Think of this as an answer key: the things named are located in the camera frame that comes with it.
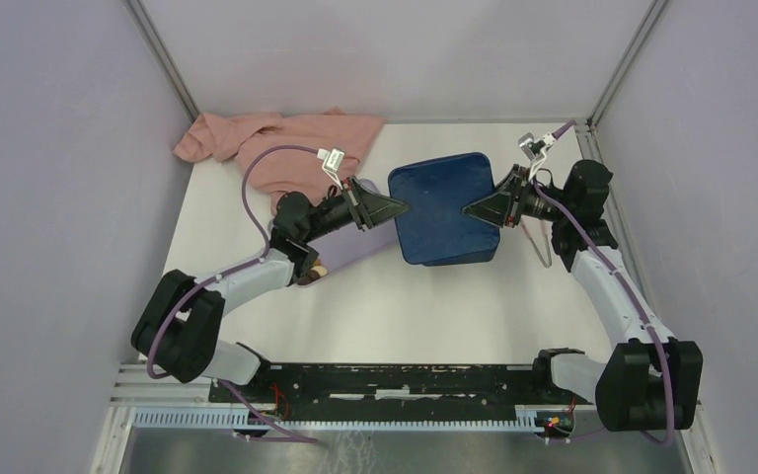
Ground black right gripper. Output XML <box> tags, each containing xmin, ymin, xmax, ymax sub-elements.
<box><xmin>461</xmin><ymin>165</ymin><xmax>572</xmax><ymax>229</ymax></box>

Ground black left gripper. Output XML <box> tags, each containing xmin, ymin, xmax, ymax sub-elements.
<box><xmin>301</xmin><ymin>175</ymin><xmax>410</xmax><ymax>244</ymax></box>

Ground pink handled metal tongs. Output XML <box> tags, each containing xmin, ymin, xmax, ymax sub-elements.
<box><xmin>520</xmin><ymin>219</ymin><xmax>553</xmax><ymax>269</ymax></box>

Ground lilac plastic tray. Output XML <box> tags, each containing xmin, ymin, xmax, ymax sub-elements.
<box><xmin>293</xmin><ymin>178</ymin><xmax>399</xmax><ymax>287</ymax></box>

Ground dark blue box lid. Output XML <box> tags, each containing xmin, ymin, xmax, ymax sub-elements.
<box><xmin>388</xmin><ymin>152</ymin><xmax>500</xmax><ymax>267</ymax></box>

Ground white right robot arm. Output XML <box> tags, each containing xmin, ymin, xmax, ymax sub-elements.
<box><xmin>463</xmin><ymin>160</ymin><xmax>704</xmax><ymax>442</ymax></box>

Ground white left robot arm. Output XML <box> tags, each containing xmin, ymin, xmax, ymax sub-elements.
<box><xmin>130</xmin><ymin>177</ymin><xmax>411</xmax><ymax>403</ymax></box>

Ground pink cloth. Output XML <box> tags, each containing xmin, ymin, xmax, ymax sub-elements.
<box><xmin>173</xmin><ymin>108</ymin><xmax>385</xmax><ymax>208</ymax></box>

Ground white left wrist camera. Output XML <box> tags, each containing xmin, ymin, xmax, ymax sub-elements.
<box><xmin>316</xmin><ymin>148</ymin><xmax>345</xmax><ymax>188</ymax></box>

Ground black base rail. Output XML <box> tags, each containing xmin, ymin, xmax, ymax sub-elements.
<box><xmin>208</xmin><ymin>362</ymin><xmax>589</xmax><ymax>423</ymax></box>

